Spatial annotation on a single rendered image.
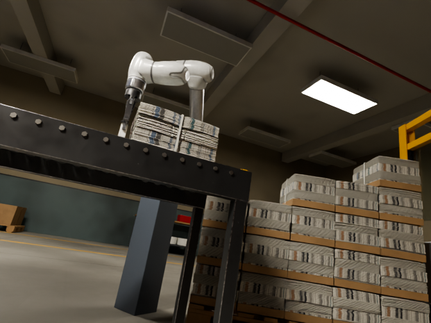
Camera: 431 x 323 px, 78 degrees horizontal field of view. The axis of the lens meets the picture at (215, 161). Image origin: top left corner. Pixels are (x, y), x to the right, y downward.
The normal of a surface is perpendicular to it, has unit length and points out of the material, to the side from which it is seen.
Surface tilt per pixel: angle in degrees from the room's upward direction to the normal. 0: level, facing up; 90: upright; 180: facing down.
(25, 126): 90
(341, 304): 90
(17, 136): 90
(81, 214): 90
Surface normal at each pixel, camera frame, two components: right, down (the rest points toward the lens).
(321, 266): 0.00, -0.29
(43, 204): 0.37, -0.22
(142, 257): -0.51, -0.33
